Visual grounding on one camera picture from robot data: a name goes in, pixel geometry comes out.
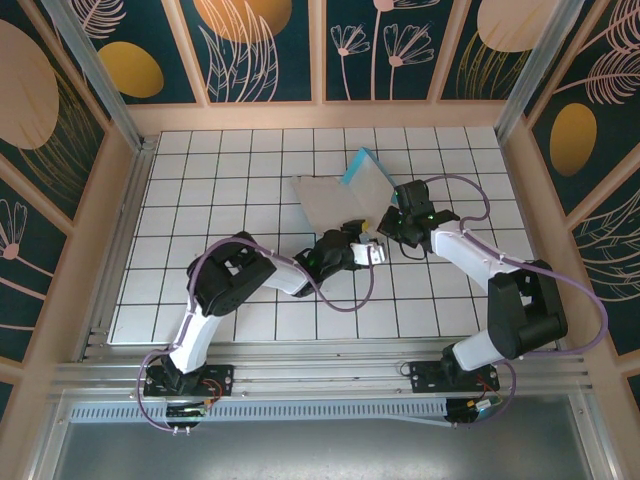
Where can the white and teal paper box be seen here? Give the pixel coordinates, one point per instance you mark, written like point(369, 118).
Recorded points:
point(325, 200)

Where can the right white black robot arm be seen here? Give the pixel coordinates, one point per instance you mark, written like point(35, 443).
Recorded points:
point(465, 250)

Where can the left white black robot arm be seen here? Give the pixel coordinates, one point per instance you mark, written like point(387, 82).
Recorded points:
point(195, 340)

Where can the small electronics board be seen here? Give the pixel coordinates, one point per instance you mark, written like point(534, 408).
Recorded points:
point(185, 411)
point(475, 407)

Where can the grey metal sheet panel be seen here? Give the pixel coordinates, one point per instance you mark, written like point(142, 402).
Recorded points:
point(320, 450)

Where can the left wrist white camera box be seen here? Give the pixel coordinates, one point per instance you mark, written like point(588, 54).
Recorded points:
point(365, 252)

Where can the aluminium mounting rail frame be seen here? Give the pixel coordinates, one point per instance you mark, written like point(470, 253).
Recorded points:
point(320, 370)

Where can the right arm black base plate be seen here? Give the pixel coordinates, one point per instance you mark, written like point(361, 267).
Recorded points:
point(425, 377)

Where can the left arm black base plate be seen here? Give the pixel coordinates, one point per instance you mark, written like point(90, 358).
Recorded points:
point(220, 375)

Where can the aluminium corner post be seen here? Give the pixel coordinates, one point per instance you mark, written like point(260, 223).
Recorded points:
point(531, 75)
point(97, 75)

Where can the aluminium side rail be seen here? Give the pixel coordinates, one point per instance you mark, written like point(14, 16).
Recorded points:
point(120, 240)

